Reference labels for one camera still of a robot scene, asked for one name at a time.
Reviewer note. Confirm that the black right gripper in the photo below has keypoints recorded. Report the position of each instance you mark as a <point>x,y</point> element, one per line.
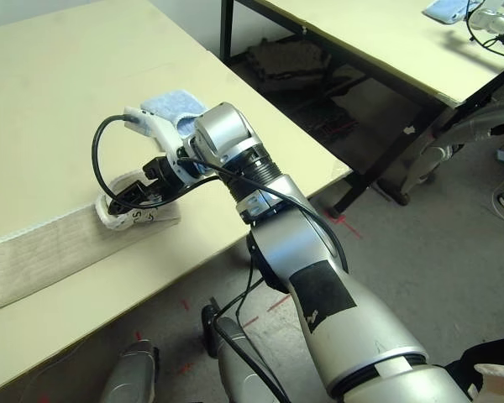
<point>164,174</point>

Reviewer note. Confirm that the beige towel with white trim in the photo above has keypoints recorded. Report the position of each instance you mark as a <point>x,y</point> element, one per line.
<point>46,247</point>

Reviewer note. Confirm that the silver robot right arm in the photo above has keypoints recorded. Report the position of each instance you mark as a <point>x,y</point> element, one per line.
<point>285,243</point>

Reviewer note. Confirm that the blue folded towel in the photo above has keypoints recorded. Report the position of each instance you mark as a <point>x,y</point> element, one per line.
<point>168,103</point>

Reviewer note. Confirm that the short red tape line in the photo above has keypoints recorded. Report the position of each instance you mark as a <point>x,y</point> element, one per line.
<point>250,322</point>

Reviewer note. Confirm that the silver robot left leg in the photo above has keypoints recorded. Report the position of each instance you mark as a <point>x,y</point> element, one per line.
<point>130,378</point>

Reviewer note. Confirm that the dark brown floor mat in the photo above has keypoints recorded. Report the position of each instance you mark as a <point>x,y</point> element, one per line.
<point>285,59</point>

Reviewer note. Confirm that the white paper scrap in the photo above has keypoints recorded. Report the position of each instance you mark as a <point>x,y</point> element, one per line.
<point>410,129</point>

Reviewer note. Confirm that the light blue cloth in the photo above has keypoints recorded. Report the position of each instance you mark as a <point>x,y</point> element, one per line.
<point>445,10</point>

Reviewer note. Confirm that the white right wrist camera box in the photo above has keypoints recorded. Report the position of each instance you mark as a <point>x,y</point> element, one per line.
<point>159,126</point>

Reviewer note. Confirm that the beige table with black frame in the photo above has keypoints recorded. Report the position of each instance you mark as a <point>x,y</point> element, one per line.
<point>382,33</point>

